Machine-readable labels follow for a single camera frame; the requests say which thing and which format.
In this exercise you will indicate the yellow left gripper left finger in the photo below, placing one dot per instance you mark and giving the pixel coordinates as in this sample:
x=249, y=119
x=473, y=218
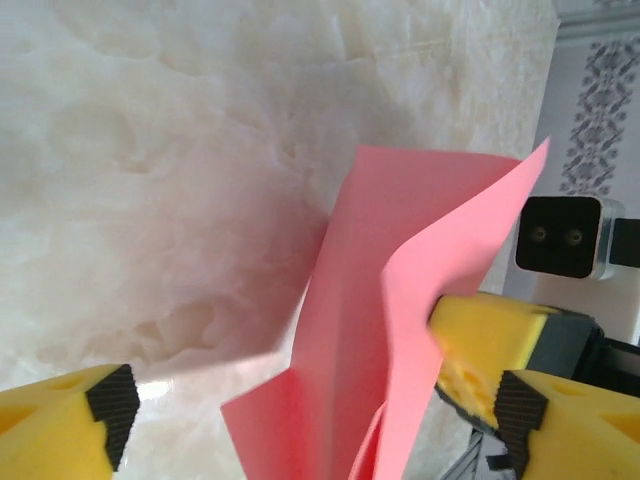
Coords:
x=45, y=430

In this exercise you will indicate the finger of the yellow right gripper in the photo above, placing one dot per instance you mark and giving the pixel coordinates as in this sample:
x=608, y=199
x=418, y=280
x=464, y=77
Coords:
x=485, y=325

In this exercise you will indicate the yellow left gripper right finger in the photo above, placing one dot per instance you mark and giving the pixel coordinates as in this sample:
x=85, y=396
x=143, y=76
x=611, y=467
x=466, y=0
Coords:
x=590, y=435

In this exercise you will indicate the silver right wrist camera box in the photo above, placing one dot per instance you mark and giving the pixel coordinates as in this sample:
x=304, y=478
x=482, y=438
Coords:
x=555, y=235

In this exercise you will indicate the pink paper sheet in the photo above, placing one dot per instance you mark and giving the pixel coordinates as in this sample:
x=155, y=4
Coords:
x=360, y=300

